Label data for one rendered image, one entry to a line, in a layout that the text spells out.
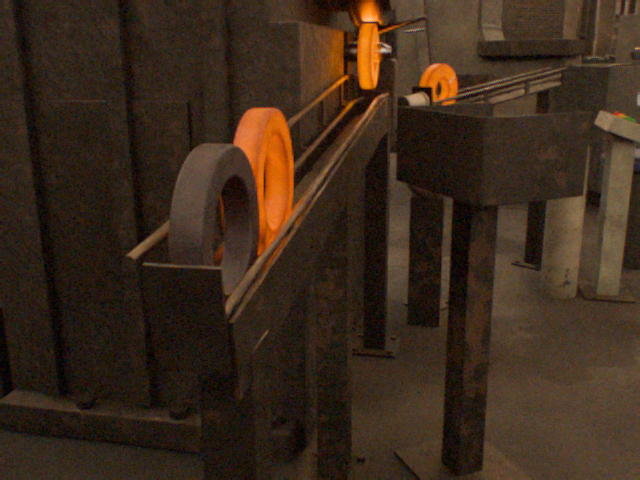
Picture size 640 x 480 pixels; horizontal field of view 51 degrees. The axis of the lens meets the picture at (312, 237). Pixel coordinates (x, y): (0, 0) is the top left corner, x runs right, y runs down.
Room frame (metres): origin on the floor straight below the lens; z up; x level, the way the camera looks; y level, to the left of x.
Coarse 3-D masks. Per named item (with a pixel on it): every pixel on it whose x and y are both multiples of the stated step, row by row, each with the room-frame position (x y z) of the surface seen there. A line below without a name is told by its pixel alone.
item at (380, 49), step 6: (348, 48) 1.71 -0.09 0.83; (354, 48) 1.71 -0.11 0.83; (378, 48) 1.69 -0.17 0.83; (384, 48) 1.69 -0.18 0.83; (390, 48) 1.70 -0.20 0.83; (348, 54) 1.71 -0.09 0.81; (354, 54) 1.71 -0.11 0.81; (378, 54) 1.69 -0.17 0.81; (384, 54) 1.69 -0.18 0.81; (390, 54) 1.70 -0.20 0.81; (348, 60) 1.72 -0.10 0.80; (354, 60) 1.71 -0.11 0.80; (378, 60) 1.70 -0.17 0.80; (384, 60) 1.70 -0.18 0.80
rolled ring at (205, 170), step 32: (192, 160) 0.62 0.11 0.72; (224, 160) 0.63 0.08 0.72; (192, 192) 0.59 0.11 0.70; (224, 192) 0.71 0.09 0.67; (256, 192) 0.73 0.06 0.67; (192, 224) 0.57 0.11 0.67; (256, 224) 0.73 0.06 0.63; (192, 256) 0.57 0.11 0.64; (224, 256) 0.71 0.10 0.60; (256, 256) 0.72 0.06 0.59; (224, 288) 0.66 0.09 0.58
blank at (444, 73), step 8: (440, 64) 2.10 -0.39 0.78; (424, 72) 2.09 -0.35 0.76; (432, 72) 2.07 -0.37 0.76; (440, 72) 2.09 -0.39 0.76; (448, 72) 2.12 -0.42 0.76; (424, 80) 2.07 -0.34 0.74; (432, 80) 2.07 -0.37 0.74; (440, 80) 2.12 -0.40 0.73; (448, 80) 2.12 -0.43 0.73; (456, 80) 2.15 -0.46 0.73; (448, 88) 2.13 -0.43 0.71; (456, 88) 2.15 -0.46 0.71; (440, 96) 2.14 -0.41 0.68; (448, 96) 2.12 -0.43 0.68
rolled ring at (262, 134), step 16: (256, 112) 0.82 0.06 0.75; (272, 112) 0.82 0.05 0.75; (240, 128) 0.79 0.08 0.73; (256, 128) 0.78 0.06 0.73; (272, 128) 0.82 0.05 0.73; (240, 144) 0.77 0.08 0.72; (256, 144) 0.77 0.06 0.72; (272, 144) 0.88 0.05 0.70; (288, 144) 0.90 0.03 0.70; (256, 160) 0.76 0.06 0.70; (272, 160) 0.89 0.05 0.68; (288, 160) 0.89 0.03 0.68; (256, 176) 0.75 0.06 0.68; (272, 176) 0.90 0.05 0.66; (288, 176) 0.89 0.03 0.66; (272, 192) 0.89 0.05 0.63; (288, 192) 0.89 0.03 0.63; (272, 208) 0.88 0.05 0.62; (288, 208) 0.89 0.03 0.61; (272, 224) 0.85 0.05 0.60
